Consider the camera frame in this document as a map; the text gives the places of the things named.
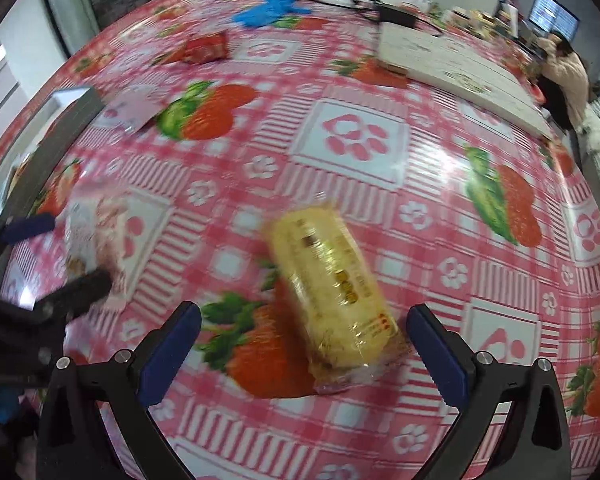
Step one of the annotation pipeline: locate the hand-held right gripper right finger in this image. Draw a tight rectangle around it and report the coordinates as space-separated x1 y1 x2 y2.
407 302 573 480

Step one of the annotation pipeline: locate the yellow egg roll packet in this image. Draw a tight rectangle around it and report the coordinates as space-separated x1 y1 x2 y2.
260 202 408 396

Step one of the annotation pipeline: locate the blue rubber glove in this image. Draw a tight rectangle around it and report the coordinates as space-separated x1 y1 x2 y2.
231 0 313 28

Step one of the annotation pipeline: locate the white storage box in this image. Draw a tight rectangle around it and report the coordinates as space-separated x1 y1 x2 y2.
0 87 106 221

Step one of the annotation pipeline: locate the pink white cookie print packet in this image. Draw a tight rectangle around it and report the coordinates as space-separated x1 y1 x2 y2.
62 192 131 306

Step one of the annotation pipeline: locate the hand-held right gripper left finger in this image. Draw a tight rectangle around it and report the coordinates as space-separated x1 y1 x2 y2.
35 301 203 480

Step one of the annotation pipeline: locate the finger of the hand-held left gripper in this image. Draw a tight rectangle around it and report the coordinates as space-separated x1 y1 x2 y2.
32 267 113 324
0 212 57 261

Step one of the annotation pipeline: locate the red white snack packet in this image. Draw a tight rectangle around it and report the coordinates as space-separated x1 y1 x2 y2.
182 30 229 64

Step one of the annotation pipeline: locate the black power adapter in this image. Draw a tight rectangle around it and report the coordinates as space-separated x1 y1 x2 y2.
377 4 417 28

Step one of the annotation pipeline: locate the pile of food containers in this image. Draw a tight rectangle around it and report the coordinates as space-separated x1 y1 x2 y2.
450 5 513 36

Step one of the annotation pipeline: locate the person's left hand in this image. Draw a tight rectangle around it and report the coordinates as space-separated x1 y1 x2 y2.
0 385 21 425

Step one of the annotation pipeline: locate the pale lavender snack packet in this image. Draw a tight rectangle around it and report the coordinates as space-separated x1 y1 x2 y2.
97 87 173 133

